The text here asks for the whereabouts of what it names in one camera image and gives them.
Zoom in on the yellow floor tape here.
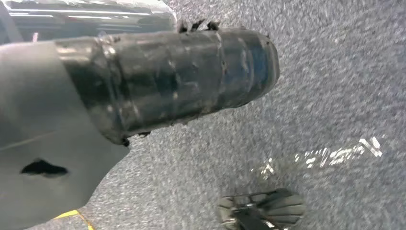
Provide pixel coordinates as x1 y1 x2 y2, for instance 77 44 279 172
53 209 96 230

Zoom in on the black robot foot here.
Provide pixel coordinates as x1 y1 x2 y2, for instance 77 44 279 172
217 188 307 230

